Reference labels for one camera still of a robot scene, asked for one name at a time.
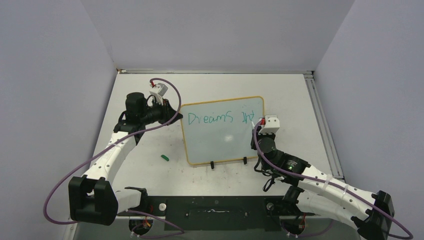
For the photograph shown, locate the green marker cap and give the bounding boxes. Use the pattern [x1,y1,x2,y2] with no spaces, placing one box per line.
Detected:
[160,154,170,162]

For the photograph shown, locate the aluminium frame rail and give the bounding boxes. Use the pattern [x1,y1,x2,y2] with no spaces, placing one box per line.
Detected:
[303,71,369,220]

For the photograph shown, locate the yellow framed whiteboard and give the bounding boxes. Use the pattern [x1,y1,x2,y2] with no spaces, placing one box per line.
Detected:
[180,96,265,166]

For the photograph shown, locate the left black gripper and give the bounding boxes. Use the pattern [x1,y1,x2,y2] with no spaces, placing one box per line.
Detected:
[140,97,183,126]

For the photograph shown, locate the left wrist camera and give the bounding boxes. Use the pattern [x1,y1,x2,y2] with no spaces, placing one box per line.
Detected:
[149,83,168,105]

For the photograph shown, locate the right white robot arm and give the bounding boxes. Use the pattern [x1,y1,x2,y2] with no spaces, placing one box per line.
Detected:
[251,129,395,240]

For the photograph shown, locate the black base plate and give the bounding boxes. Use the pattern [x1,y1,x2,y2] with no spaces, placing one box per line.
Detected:
[116,196,316,232]

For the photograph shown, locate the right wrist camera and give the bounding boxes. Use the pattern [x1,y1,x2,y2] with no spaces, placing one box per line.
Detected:
[258,114,280,135]

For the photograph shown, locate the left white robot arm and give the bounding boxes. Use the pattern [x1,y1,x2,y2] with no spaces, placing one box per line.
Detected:
[68,92,183,226]

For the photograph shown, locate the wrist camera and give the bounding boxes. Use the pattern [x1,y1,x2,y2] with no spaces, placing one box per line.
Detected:
[258,114,280,135]
[149,83,168,105]

